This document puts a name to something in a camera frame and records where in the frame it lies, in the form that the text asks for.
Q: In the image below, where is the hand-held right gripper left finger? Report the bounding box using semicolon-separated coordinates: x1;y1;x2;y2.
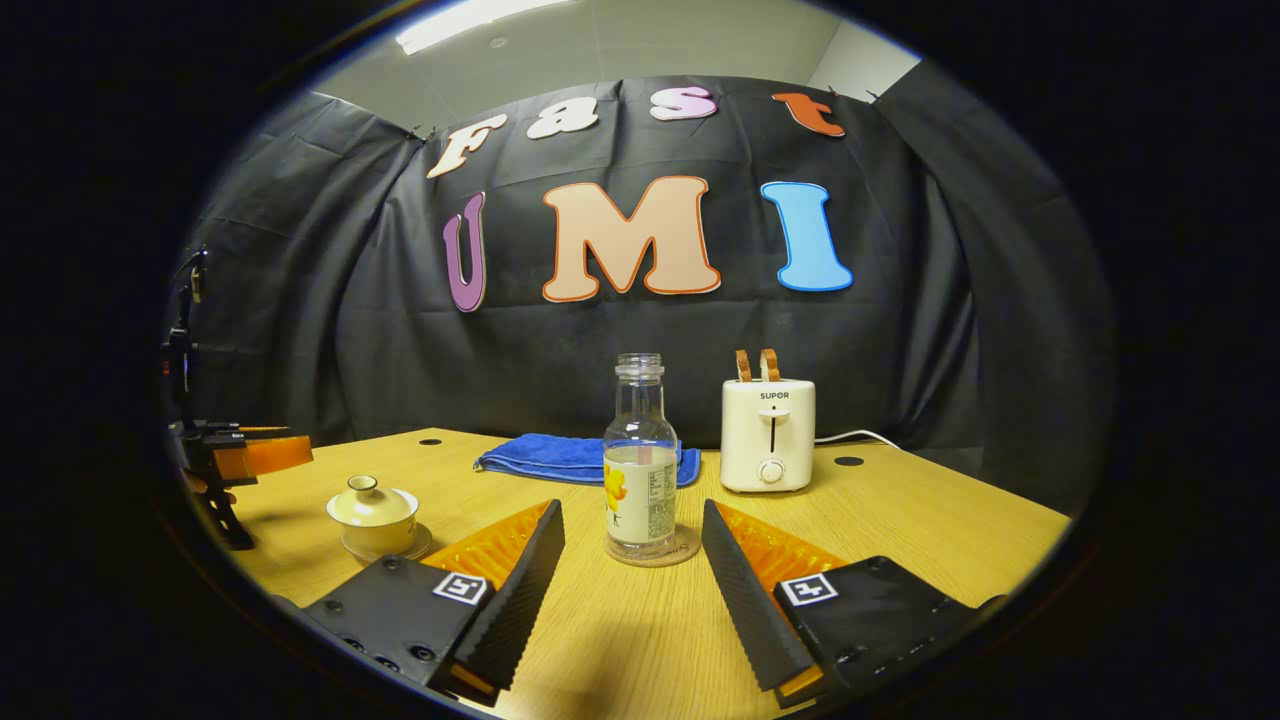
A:
300;498;566;706

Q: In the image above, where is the folded blue towel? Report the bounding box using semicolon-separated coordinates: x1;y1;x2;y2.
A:
473;432;702;488

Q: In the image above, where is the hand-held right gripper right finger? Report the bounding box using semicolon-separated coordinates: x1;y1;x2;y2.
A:
700;498;1006;709

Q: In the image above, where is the ceiling light panel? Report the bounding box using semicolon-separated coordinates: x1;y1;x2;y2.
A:
395;0;571;56

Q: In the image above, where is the round wooden coaster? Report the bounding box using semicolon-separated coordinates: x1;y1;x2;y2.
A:
603;525;701;568

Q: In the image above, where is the clear glass water bottle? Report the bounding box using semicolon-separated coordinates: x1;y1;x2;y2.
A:
602;353;681;559

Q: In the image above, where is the yellow ceramic saucer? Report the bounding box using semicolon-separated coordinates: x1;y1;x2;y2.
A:
341;522;435;563

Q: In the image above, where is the yellow ceramic teacup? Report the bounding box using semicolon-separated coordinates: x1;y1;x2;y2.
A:
328;505;421;557

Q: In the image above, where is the white toaster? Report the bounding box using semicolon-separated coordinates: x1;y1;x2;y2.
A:
720;378;816;494

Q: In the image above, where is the yellow teacup lid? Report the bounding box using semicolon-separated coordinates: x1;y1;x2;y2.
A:
327;475;419;528

